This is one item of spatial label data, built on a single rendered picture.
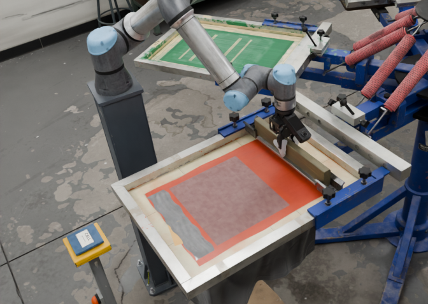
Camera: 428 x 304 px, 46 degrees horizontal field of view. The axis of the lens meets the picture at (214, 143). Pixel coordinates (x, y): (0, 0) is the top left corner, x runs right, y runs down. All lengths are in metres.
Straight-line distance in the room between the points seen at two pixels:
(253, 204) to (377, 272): 1.20
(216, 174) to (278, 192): 0.25
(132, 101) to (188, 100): 2.08
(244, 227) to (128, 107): 0.70
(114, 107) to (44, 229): 1.47
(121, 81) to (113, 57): 0.11
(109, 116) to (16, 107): 2.61
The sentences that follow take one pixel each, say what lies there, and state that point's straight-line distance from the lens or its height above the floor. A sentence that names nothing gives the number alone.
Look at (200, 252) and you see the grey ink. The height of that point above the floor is 0.96.
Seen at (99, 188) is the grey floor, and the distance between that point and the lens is 3.47.
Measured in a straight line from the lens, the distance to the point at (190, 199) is 1.85.
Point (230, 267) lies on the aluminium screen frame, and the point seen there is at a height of 0.99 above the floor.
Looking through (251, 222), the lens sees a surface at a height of 0.96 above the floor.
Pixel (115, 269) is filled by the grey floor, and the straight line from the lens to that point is 2.96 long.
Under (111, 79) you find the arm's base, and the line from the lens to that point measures 2.01.
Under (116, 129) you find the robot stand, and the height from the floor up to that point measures 1.06.
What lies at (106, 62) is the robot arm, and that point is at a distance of 1.97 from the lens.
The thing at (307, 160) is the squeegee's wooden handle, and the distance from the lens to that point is 1.81.
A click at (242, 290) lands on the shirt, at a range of 1.87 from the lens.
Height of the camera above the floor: 2.24
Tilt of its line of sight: 38 degrees down
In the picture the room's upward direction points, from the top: 8 degrees counter-clockwise
